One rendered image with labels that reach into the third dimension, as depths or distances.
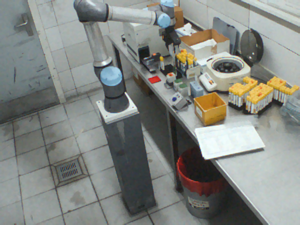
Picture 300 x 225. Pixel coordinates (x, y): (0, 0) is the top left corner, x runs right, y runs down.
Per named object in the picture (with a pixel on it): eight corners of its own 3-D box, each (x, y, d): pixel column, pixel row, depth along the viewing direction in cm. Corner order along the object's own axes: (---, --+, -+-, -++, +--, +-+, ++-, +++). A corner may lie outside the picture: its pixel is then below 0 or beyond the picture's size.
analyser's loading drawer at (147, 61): (139, 59, 239) (137, 53, 236) (147, 57, 241) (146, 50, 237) (149, 71, 223) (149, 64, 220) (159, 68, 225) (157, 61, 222)
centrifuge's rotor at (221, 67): (211, 71, 208) (211, 61, 204) (233, 65, 210) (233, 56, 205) (221, 82, 195) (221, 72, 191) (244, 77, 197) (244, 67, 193)
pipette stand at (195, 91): (188, 96, 197) (187, 82, 191) (198, 94, 199) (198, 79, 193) (195, 105, 189) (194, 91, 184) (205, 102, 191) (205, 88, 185)
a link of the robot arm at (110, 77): (106, 99, 183) (102, 78, 175) (100, 88, 193) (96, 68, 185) (127, 93, 186) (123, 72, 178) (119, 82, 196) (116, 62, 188)
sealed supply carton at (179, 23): (148, 23, 299) (146, 4, 288) (172, 18, 302) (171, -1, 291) (158, 35, 275) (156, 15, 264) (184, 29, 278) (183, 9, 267)
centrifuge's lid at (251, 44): (241, 23, 197) (253, 22, 198) (236, 59, 211) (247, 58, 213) (259, 36, 180) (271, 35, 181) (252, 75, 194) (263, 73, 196)
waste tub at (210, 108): (194, 113, 184) (193, 98, 178) (215, 106, 187) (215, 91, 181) (204, 126, 174) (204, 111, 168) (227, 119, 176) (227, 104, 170)
